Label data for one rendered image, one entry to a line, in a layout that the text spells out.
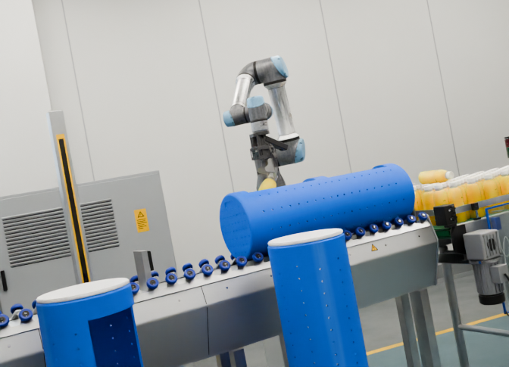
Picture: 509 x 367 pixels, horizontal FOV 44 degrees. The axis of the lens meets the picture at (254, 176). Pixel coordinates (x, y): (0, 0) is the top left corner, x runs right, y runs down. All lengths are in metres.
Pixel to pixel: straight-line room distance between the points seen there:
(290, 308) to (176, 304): 0.43
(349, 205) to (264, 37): 3.31
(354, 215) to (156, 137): 2.95
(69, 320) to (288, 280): 0.76
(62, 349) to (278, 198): 1.10
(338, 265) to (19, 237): 2.34
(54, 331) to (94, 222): 2.18
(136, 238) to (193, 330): 1.73
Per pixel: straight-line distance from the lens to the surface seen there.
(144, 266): 2.44
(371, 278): 2.88
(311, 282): 2.22
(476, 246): 3.01
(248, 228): 2.53
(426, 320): 3.13
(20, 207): 4.09
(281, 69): 3.12
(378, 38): 6.33
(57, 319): 1.94
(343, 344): 2.29
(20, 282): 4.10
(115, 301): 1.94
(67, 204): 2.73
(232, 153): 5.58
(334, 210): 2.73
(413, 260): 3.02
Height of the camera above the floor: 1.27
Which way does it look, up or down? level
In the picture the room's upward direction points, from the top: 10 degrees counter-clockwise
